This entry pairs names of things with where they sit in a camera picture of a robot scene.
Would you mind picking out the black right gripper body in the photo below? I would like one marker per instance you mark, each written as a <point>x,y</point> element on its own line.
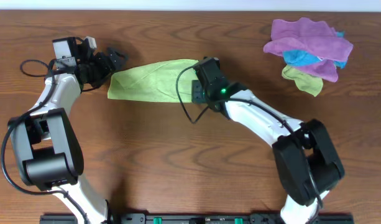
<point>198,94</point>

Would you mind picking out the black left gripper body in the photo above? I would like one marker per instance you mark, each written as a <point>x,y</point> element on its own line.
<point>106,62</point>

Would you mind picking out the light green microfiber cloth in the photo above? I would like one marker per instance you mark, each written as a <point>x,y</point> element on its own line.
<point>161,82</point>

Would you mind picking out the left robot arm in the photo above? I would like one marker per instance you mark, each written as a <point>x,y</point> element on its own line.
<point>40,153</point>

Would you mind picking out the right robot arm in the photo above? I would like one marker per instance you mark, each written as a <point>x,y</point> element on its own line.
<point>307,162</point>

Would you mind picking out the blue microfiber cloth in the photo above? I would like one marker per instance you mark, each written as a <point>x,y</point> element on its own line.
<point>301,58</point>

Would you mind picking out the purple microfiber cloth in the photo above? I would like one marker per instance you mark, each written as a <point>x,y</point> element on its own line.
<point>317,38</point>

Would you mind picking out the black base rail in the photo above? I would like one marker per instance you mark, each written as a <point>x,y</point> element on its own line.
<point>255,218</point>

